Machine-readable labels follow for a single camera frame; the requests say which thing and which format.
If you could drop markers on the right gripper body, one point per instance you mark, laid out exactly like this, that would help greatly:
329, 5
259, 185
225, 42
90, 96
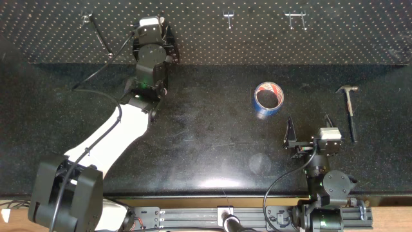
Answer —
297, 147

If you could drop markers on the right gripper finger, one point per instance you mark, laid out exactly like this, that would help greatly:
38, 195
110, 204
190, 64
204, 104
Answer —
290, 132
329, 121

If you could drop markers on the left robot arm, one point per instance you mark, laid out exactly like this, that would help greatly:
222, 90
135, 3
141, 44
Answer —
122, 129

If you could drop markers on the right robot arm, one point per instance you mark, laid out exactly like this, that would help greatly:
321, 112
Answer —
336, 185

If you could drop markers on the black pegboard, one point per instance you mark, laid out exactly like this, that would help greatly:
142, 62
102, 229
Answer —
257, 45

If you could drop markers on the hammer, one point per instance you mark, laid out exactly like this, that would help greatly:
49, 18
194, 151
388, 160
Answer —
350, 109

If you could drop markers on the roll of blue tape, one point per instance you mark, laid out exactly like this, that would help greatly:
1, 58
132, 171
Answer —
259, 108

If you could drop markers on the metal hook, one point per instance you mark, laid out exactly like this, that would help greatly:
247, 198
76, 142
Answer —
86, 18
291, 17
228, 17

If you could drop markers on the wrench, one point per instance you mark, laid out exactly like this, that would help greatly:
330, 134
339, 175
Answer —
100, 36

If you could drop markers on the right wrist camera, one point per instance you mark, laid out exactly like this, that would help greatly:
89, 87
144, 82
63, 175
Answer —
329, 133

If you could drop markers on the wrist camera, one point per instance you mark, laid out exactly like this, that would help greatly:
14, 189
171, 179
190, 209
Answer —
150, 21
329, 133

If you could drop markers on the mounting rail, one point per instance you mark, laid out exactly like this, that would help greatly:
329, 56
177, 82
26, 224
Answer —
193, 217

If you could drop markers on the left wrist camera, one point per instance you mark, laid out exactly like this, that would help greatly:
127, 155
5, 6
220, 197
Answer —
150, 21

